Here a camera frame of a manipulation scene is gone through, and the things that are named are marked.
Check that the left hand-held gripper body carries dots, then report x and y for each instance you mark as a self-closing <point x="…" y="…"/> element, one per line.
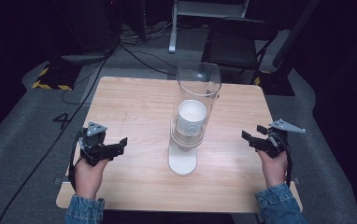
<point x="96" y="146"/>

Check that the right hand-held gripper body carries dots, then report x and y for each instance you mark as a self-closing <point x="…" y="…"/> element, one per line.
<point x="274" y="141"/>

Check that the person's right hand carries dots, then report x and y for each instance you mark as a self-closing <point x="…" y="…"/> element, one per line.
<point x="274" y="169"/>

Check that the person's left hand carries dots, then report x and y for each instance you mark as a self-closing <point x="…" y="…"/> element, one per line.
<point x="88" y="177"/>

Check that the black stand base with pole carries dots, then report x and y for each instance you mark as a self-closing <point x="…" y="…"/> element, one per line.
<point x="281" y="79"/>

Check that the white paper cup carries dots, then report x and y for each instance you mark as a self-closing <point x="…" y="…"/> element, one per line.
<point x="191" y="116"/>

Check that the clear plastic cylinder container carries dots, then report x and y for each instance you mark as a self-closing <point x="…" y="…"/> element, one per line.
<point x="186" y="155"/>

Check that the black folding chair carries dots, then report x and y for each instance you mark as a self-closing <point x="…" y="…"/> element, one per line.
<point x="235" y="46"/>

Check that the dark equipment box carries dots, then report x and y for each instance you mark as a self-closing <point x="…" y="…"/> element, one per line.
<point x="95" y="28"/>

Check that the white metal stand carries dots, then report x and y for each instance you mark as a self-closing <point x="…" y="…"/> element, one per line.
<point x="179" y="18"/>

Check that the black yellow striped base plate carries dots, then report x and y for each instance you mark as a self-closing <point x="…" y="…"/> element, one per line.
<point x="56" y="77"/>

